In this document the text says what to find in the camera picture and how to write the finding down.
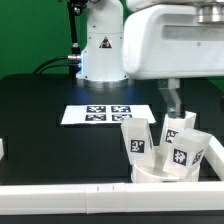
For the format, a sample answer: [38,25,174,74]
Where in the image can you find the white front rail wall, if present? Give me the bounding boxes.
[0,181,224,215]

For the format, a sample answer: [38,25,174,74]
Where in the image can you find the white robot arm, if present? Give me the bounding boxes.
[77,0,224,118]

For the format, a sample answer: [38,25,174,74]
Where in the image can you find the white right rail wall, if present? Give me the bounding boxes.
[205,136,224,181]

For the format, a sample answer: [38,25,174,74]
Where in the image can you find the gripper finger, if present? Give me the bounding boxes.
[159,79,185,118]

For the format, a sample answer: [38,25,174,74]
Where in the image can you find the white block at left edge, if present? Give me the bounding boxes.
[0,139,4,161]

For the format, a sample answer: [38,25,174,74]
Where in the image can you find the black cables at base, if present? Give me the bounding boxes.
[31,54,83,76]

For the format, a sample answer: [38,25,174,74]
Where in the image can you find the white rail wall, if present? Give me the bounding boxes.
[0,181,224,215]
[205,136,224,181]

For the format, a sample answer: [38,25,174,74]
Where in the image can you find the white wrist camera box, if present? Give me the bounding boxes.
[126,0,199,12]

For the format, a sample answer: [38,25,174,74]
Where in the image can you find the white sheet with four tags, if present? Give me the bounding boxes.
[61,105,155,125]

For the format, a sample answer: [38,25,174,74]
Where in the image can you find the white round stool seat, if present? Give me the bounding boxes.
[131,155,200,183]

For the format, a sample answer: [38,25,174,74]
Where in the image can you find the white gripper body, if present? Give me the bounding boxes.
[122,3,224,79]

